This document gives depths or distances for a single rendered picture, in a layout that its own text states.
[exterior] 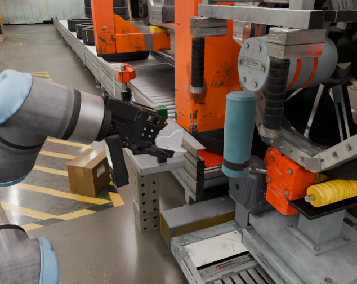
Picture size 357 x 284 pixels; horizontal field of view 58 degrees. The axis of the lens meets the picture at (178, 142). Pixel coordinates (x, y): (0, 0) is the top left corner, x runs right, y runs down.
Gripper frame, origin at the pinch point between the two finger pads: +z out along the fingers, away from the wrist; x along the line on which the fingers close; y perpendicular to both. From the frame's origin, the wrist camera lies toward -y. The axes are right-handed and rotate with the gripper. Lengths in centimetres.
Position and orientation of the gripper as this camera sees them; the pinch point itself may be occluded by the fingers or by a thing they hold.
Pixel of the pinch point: (179, 153)
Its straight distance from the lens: 70.5
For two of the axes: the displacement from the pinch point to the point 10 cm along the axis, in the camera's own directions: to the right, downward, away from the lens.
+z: 8.0, 2.2, 5.6
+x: -4.6, -3.7, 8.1
